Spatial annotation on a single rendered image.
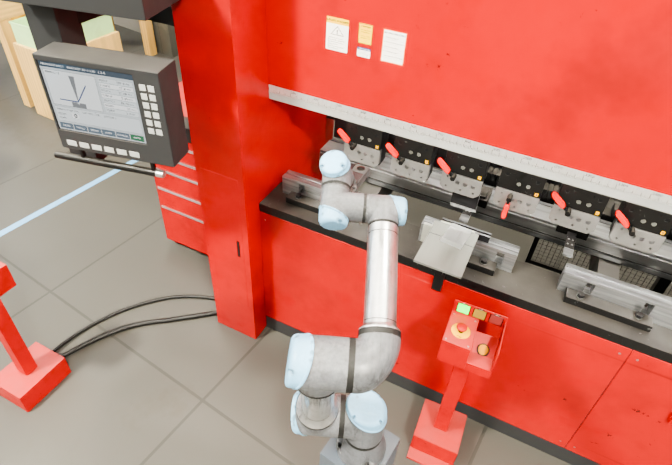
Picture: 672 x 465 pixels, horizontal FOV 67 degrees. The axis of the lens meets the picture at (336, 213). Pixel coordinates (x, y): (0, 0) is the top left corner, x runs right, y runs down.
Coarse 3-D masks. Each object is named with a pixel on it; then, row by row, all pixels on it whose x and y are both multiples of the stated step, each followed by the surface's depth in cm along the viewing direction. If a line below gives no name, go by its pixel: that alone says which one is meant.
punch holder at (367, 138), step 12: (348, 132) 197; (360, 132) 195; (372, 132) 192; (384, 132) 192; (348, 144) 200; (360, 144) 198; (372, 144) 195; (384, 144) 198; (348, 156) 203; (360, 156) 201; (372, 156) 200; (384, 156) 205
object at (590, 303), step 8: (568, 288) 192; (568, 296) 189; (576, 296) 189; (592, 296) 190; (576, 304) 189; (584, 304) 187; (592, 304) 187; (600, 304) 187; (608, 304) 187; (600, 312) 186; (608, 312) 185; (616, 312) 184; (624, 312) 185; (632, 312) 185; (616, 320) 185; (624, 320) 183; (632, 320) 182; (640, 320) 182; (648, 320) 182; (640, 328) 182; (648, 328) 181
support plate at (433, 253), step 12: (432, 228) 201; (444, 228) 201; (432, 240) 195; (468, 240) 196; (420, 252) 190; (432, 252) 190; (444, 252) 190; (456, 252) 191; (468, 252) 191; (432, 264) 185; (444, 264) 185; (456, 264) 186; (456, 276) 182
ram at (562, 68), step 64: (320, 0) 172; (384, 0) 162; (448, 0) 154; (512, 0) 146; (576, 0) 139; (640, 0) 132; (320, 64) 186; (384, 64) 175; (448, 64) 165; (512, 64) 156; (576, 64) 148; (640, 64) 140; (384, 128) 189; (448, 128) 177; (512, 128) 167; (576, 128) 158; (640, 128) 149
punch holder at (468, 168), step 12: (456, 156) 182; (468, 156) 180; (456, 168) 185; (468, 168) 182; (480, 168) 180; (444, 180) 189; (456, 180) 187; (468, 180) 185; (480, 180) 183; (456, 192) 190; (468, 192) 188
